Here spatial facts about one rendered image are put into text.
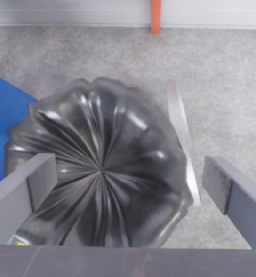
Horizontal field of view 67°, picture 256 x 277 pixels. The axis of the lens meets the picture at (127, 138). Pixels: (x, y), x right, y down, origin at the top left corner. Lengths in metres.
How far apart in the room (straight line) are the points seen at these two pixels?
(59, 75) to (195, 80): 0.87
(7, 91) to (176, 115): 0.67
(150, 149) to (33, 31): 1.36
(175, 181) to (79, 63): 1.10
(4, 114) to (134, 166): 0.57
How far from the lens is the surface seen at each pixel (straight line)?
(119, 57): 1.35
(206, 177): 0.17
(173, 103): 0.67
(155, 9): 1.27
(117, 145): 0.61
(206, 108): 1.23
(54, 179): 0.17
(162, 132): 0.50
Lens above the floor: 1.14
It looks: 79 degrees down
